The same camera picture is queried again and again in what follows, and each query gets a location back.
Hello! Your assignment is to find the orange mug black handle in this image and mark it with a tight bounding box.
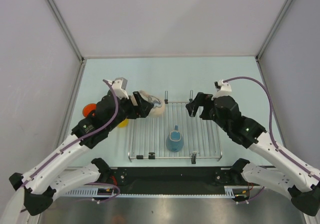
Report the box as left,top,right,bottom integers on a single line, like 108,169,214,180
82,103,96,117

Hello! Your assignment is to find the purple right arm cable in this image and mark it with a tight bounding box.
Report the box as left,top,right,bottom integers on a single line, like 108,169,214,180
222,76,320,204

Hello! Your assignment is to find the black front rack knob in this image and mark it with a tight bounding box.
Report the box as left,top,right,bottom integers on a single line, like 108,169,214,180
148,152,156,160

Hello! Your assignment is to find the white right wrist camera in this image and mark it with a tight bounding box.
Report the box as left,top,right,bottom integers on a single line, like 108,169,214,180
214,79,232,93

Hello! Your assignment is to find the black front rack hook clip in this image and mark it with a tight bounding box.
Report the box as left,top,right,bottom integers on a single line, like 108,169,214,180
190,151,198,165

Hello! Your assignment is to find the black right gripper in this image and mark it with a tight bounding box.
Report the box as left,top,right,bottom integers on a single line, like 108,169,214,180
185,91,230,132

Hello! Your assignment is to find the aluminium frame post right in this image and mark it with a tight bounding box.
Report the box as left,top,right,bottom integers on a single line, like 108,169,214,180
255,0,295,63

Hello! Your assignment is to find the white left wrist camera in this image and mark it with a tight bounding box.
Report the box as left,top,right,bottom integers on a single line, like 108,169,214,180
111,77,129,99

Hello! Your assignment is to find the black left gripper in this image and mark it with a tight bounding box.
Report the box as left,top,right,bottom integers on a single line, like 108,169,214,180
106,90,153,132

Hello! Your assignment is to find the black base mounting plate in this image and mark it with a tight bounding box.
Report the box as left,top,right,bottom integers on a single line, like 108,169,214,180
92,165,261,195

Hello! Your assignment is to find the blue mug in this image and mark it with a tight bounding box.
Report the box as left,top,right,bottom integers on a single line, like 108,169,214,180
165,125,184,153

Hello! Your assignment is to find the aluminium frame post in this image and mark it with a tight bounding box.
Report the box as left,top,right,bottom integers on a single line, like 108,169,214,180
255,0,295,63
45,0,84,64

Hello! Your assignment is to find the white slotted cable duct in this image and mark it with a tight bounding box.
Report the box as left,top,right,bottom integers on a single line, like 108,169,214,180
59,185,252,199

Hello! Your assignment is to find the aluminium frame post left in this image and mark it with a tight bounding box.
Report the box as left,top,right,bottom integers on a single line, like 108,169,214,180
45,0,84,64

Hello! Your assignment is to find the dark green mug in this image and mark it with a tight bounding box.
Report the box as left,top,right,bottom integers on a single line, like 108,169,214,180
107,90,113,97

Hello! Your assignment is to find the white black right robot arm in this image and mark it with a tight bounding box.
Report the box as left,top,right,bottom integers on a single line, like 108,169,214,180
185,92,320,217

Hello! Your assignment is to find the metal wire dish rack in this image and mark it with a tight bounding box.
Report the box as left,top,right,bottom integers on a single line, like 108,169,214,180
128,101,223,165

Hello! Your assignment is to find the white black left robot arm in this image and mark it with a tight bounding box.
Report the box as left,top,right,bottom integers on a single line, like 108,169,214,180
9,90,155,216

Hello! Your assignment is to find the cream floral mug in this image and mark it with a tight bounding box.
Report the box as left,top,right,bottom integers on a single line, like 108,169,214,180
139,90,165,118

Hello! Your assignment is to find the yellow mug black handle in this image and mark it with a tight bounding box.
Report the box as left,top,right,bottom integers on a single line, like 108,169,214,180
117,119,129,128

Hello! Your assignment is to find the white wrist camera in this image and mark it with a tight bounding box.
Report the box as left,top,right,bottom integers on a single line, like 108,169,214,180
214,79,232,93
111,77,129,99

